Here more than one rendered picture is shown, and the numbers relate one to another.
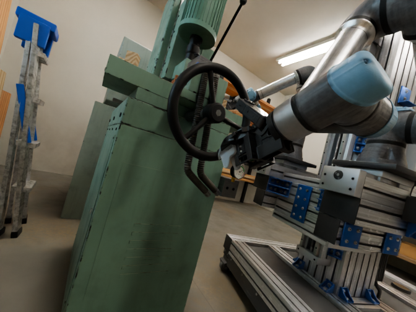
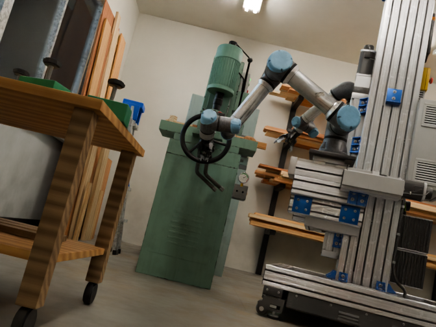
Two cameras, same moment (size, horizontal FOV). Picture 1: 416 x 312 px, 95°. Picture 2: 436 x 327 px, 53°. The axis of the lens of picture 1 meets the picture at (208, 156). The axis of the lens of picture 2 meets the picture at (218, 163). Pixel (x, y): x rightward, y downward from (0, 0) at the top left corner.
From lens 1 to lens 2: 1.95 m
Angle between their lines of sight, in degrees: 33
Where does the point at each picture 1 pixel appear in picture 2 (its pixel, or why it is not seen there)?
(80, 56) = (167, 114)
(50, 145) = (138, 214)
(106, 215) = (159, 202)
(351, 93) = (202, 122)
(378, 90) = (205, 120)
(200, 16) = (216, 82)
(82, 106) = not seen: hidden behind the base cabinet
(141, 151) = (177, 167)
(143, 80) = (177, 128)
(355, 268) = (357, 257)
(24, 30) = not seen: hidden behind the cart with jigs
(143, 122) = (178, 150)
